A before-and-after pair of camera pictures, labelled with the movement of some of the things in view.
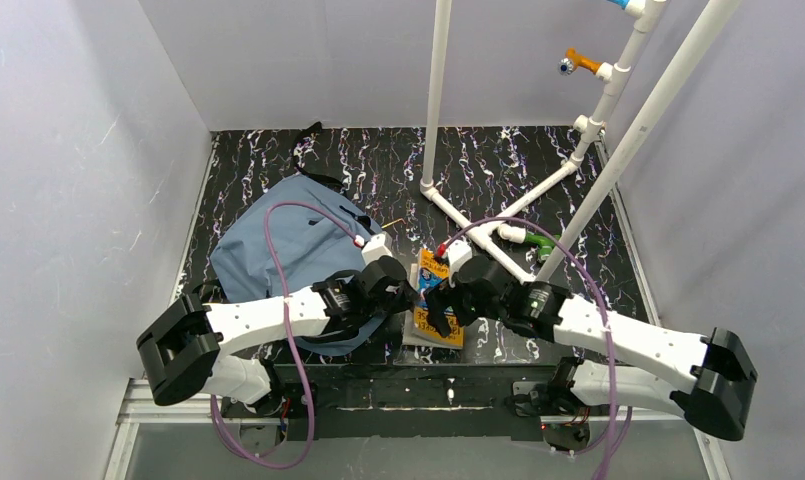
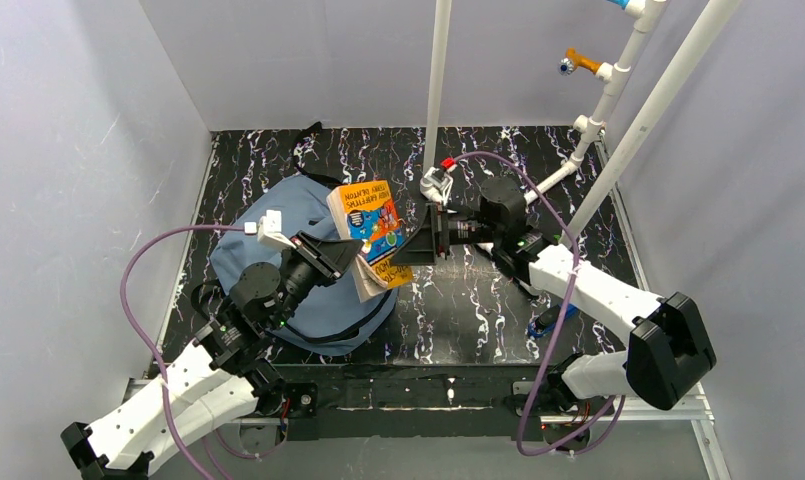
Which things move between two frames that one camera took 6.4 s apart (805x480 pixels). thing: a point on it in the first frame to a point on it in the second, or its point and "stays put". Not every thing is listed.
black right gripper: [446, 302] to [442, 232]
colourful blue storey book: [434, 270] to [368, 213]
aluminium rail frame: [137, 410] stays put
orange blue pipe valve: [567, 66] stays put
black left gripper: [405, 295] to [324, 254]
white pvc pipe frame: [491, 234] stays put
